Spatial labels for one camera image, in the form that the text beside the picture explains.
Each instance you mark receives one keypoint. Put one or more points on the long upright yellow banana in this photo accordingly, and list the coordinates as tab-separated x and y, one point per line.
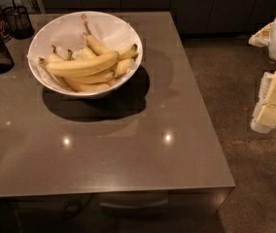
99	48

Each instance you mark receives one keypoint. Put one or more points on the middle small yellow banana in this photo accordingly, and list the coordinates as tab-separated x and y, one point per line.
87	52

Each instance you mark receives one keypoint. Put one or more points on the left back yellow banana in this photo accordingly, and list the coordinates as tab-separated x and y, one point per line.
54	56

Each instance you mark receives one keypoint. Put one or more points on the right short yellow banana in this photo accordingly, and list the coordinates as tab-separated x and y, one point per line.
122	66

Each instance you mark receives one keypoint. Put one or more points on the white bowl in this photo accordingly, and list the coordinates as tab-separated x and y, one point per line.
66	33

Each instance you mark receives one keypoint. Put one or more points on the black mesh cup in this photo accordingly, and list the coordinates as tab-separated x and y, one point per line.
18	20

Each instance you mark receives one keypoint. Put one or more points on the lower curved yellow banana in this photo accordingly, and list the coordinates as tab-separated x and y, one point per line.
101	77

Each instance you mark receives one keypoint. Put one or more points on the large front yellow banana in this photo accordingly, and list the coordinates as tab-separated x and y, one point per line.
79	68

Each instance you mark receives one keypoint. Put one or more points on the bottom yellow banana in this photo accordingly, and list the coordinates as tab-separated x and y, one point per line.
85	86

